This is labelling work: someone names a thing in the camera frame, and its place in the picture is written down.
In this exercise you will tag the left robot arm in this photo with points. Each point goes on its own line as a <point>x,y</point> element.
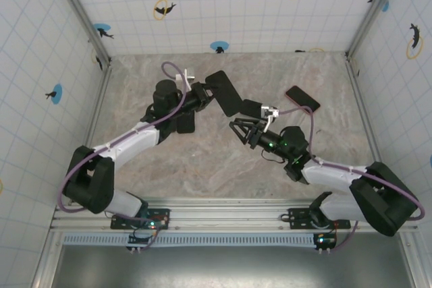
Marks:
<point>135,141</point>

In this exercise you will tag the small controller board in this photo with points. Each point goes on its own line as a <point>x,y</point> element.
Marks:
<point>324,241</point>
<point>138,239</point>

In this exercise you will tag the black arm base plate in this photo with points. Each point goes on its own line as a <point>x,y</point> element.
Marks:
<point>118,222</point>
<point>302,222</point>

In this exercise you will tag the aluminium front rail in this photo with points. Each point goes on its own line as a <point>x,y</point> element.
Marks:
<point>229,215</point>

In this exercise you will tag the grey metal panel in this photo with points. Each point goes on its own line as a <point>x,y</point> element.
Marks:
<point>219,267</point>

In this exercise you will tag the black smartphone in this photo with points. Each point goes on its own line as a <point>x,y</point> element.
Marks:
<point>224,94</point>

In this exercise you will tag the aluminium side rail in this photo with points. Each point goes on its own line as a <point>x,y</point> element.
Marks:
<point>362,99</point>
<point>100,102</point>

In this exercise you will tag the aluminium corner post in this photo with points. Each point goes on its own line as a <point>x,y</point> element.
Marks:
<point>82,15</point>
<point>372,15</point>

